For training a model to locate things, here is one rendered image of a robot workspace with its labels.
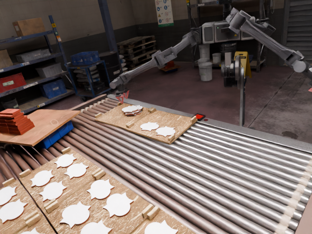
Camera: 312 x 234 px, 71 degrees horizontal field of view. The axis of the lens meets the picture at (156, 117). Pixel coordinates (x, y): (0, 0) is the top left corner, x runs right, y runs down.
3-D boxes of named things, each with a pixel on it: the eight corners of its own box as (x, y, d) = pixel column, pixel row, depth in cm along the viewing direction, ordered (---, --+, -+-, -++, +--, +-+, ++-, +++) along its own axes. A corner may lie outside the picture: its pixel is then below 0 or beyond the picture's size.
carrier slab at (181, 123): (156, 111, 189) (155, 109, 188) (197, 120, 163) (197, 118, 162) (126, 130, 166) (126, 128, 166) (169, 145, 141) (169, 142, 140)
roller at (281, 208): (75, 116, 219) (74, 111, 217) (302, 217, 88) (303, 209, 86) (71, 118, 216) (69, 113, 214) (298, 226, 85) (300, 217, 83)
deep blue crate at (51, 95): (61, 90, 583) (56, 76, 566) (67, 92, 555) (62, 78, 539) (42, 97, 553) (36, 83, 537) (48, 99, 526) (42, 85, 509)
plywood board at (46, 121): (39, 111, 206) (38, 109, 205) (81, 112, 186) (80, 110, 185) (-14, 140, 166) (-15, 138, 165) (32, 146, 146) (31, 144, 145)
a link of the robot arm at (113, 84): (131, 81, 176) (125, 71, 174) (124, 86, 167) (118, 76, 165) (120, 86, 183) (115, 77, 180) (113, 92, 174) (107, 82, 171)
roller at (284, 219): (71, 118, 216) (69, 113, 214) (298, 226, 85) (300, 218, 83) (66, 120, 213) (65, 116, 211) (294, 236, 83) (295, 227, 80)
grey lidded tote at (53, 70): (56, 71, 561) (53, 62, 550) (64, 72, 540) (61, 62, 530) (38, 78, 527) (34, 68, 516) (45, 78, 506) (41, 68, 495)
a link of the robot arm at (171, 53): (175, 61, 142) (168, 46, 139) (159, 68, 151) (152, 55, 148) (198, 42, 174) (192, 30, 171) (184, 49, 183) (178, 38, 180)
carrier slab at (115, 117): (123, 104, 215) (122, 102, 214) (155, 111, 189) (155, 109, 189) (94, 120, 192) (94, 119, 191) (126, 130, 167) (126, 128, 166)
